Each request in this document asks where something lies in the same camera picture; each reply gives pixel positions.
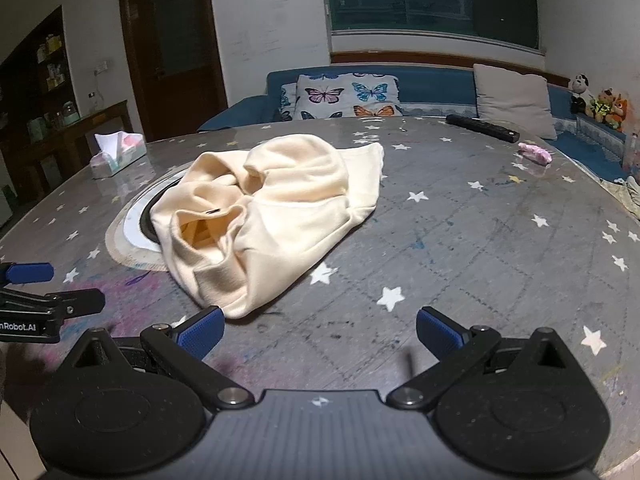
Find brown bear plush toy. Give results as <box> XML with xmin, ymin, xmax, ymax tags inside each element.
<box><xmin>591</xmin><ymin>87</ymin><xmax>616</xmax><ymax>126</ymax></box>

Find dark wooden door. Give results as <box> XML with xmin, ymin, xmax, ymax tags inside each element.
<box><xmin>117</xmin><ymin>0</ymin><xmax>228</xmax><ymax>143</ymax></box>

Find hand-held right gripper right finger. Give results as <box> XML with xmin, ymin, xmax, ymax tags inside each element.
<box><xmin>387</xmin><ymin>306</ymin><xmax>576</xmax><ymax>409</ymax></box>

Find round black induction cooktop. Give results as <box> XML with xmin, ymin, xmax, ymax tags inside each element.
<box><xmin>106</xmin><ymin>167</ymin><xmax>201</xmax><ymax>272</ymax></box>

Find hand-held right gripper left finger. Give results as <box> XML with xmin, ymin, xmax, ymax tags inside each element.
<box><xmin>60</xmin><ymin>306</ymin><xmax>253</xmax><ymax>409</ymax></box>

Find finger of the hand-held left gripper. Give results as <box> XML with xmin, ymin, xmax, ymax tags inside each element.
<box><xmin>0</xmin><ymin>261</ymin><xmax>55</xmax><ymax>286</ymax></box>
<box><xmin>0</xmin><ymin>287</ymin><xmax>106</xmax><ymax>320</ymax></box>

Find small butterfly print pillow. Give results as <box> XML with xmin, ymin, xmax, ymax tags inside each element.
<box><xmin>279</xmin><ymin>82</ymin><xmax>300</xmax><ymax>122</ymax></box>

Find orange fox plush toy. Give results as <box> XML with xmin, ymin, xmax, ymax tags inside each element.
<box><xmin>605</xmin><ymin>94</ymin><xmax>629</xmax><ymax>133</ymax></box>

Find blue sofa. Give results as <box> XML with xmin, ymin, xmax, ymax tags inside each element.
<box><xmin>197</xmin><ymin>65</ymin><xmax>640</xmax><ymax>183</ymax></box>

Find cream garment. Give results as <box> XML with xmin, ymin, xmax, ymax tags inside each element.
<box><xmin>149</xmin><ymin>133</ymin><xmax>385</xmax><ymax>320</ymax></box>

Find panda plush toy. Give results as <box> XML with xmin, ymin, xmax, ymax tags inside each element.
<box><xmin>570</xmin><ymin>74</ymin><xmax>594</xmax><ymax>116</ymax></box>

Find tissue box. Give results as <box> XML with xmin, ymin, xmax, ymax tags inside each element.
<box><xmin>90</xmin><ymin>131</ymin><xmax>148</xmax><ymax>179</ymax></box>

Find clear plastic bottle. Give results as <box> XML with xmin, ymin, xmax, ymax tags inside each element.
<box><xmin>622</xmin><ymin>132</ymin><xmax>640</xmax><ymax>172</ymax></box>

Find large butterfly print pillow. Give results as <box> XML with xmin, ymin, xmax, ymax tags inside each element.
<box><xmin>291</xmin><ymin>72</ymin><xmax>403</xmax><ymax>121</ymax></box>

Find pink crumpled scrap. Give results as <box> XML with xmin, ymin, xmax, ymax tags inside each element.
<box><xmin>517</xmin><ymin>142</ymin><xmax>552</xmax><ymax>166</ymax></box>

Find black remote control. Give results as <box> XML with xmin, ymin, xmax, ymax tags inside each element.
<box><xmin>446</xmin><ymin>114</ymin><xmax>521</xmax><ymax>143</ymax></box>

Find light patterned cloth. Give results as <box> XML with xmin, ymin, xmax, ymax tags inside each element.
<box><xmin>607</xmin><ymin>175</ymin><xmax>640</xmax><ymax>222</ymax></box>

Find wooden side table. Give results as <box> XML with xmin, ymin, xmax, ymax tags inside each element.
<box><xmin>0</xmin><ymin>100</ymin><xmax>133</xmax><ymax>201</ymax></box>

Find grey star printed tablecloth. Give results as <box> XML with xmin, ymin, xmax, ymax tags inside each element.
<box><xmin>0</xmin><ymin>115</ymin><xmax>640</xmax><ymax>480</ymax></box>

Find grey pillow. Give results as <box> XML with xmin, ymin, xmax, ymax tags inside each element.
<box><xmin>472</xmin><ymin>63</ymin><xmax>558</xmax><ymax>141</ymax></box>

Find dark wooden shelf cabinet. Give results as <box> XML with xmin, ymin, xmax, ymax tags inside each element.
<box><xmin>0</xmin><ymin>5</ymin><xmax>71</xmax><ymax>136</ymax></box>

